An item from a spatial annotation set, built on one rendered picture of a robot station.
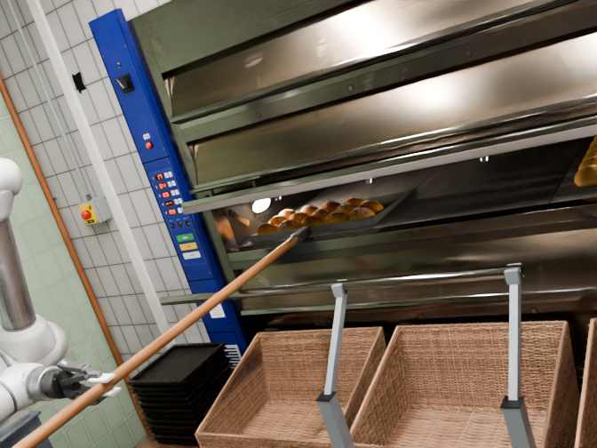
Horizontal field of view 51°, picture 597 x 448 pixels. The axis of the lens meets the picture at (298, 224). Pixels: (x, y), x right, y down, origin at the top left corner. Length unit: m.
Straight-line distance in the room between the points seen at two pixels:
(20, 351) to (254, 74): 1.15
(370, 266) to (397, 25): 0.79
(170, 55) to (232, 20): 0.31
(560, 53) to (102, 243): 2.01
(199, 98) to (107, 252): 0.96
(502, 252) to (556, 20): 0.67
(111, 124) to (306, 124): 0.88
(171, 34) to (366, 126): 0.78
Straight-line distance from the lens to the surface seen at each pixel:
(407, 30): 1.86
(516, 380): 1.50
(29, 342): 2.19
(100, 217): 2.78
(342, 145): 2.01
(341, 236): 2.16
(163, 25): 2.35
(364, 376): 2.09
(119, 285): 2.97
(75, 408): 1.58
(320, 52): 2.00
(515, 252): 1.97
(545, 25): 1.78
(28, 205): 3.02
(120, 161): 2.66
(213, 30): 2.21
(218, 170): 2.32
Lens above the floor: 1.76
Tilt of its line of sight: 13 degrees down
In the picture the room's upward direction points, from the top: 18 degrees counter-clockwise
